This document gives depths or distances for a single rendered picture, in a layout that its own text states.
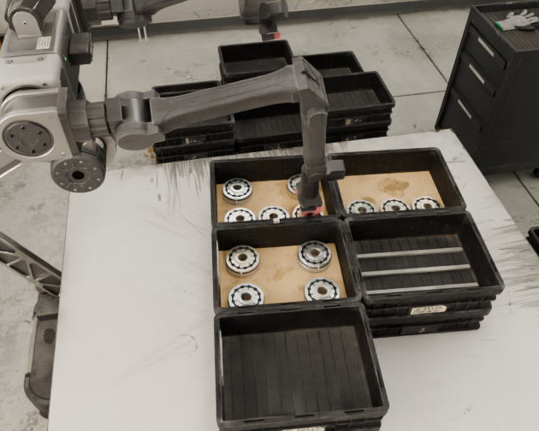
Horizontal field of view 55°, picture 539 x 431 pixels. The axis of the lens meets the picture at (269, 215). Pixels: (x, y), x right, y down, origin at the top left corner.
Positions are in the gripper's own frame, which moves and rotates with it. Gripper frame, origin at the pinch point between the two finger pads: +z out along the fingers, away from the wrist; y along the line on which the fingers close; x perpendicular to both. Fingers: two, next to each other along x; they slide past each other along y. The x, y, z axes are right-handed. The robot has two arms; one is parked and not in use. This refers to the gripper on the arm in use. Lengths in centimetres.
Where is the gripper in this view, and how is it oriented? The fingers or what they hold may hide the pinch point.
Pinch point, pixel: (307, 212)
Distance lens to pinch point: 168.4
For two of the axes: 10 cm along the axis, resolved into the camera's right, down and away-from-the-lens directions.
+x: -9.8, 1.3, -1.3
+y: -1.8, -7.3, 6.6
